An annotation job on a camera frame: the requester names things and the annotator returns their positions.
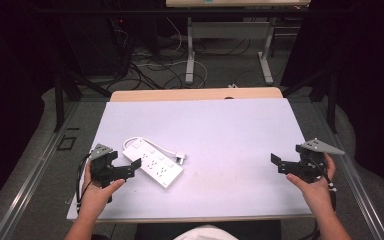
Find white metal desk frame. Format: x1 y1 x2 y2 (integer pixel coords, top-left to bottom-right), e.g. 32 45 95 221
184 16 277 86

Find white table mat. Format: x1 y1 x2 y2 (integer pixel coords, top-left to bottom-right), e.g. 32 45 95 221
66 97 315 221

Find white power strip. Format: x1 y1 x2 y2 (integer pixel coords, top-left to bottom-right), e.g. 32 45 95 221
122 138 185 190

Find person's right hand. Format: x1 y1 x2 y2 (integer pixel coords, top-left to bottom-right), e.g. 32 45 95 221
285 152 338 215

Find person's white shirt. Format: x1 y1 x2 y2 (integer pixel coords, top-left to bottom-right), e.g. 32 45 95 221
173 224 240 240

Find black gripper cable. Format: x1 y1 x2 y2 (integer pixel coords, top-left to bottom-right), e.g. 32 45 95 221
307 157 338 214
75 152 94 214

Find white power plug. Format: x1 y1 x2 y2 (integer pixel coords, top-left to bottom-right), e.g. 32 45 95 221
174 151 188 165

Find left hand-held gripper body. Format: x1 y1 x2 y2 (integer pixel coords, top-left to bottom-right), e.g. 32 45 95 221
88 143 122 204

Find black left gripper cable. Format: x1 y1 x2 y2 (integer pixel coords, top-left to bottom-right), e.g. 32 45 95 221
75 152 94 214

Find dark computer tower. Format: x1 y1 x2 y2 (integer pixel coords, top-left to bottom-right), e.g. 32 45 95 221
59 15 129 78

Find black metal stand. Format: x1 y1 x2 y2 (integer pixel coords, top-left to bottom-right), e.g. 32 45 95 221
52 66 113 133
281 68 339 135

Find aluminium floor rail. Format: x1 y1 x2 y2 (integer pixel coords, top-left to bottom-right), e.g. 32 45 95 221
311 99 384 240
0 101 81 240

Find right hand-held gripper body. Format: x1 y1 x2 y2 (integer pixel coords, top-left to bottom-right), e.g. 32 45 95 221
294 137 346 185

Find person's left hand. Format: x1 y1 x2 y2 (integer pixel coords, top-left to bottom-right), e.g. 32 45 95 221
79 159 127 218

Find tangle of floor cables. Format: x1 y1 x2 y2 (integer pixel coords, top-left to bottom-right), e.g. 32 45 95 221
108 16 258 91

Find wooden table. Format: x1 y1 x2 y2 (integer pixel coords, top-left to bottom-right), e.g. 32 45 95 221
97 86 316 224

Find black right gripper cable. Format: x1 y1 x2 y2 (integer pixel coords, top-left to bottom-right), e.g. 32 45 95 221
307 157 338 214

